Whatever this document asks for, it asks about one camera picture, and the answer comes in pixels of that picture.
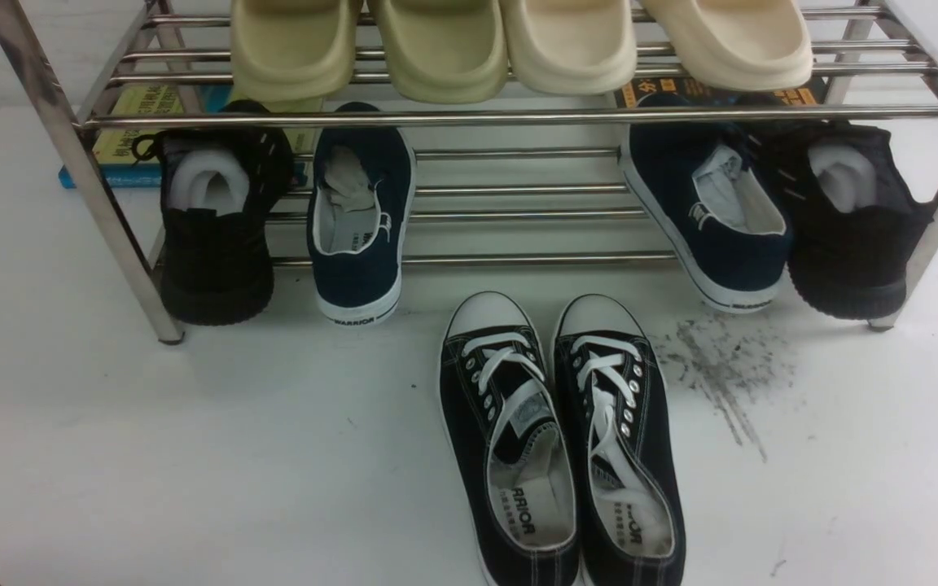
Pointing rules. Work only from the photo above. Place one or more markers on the black canvas sneaker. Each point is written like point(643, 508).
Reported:
point(511, 451)
point(610, 393)

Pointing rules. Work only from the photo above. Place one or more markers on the stainless steel shoe rack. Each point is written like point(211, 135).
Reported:
point(73, 135)

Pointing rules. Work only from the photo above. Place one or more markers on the navy canvas shoe left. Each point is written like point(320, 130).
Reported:
point(364, 180)

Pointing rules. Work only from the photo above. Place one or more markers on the navy canvas shoe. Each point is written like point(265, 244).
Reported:
point(364, 180)
point(699, 183)

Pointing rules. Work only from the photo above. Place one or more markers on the olive green slipper right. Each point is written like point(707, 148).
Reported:
point(443, 52)

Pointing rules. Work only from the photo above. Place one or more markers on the olive green slipper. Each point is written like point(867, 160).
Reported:
point(443, 52)
point(292, 50)

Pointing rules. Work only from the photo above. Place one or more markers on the navy canvas shoe right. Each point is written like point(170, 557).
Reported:
point(699, 183)

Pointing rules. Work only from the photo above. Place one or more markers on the cream slipper left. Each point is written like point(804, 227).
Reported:
point(571, 47)

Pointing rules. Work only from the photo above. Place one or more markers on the cream slipper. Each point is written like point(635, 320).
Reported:
point(571, 47)
point(752, 46)

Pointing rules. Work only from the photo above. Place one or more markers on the black knit sneaker left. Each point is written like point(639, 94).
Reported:
point(217, 189)

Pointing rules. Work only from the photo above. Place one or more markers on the black knit sneaker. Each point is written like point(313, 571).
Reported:
point(217, 189)
point(854, 218)

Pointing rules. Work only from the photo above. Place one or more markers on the olive green slipper left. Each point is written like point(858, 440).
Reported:
point(292, 50)

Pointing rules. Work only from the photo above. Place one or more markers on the cream slipper right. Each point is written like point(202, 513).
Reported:
point(752, 46)

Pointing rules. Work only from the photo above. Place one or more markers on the yellow and blue book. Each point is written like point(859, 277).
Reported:
point(113, 148)

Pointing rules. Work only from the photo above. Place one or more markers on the black knit sneaker right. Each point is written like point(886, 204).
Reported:
point(854, 218)

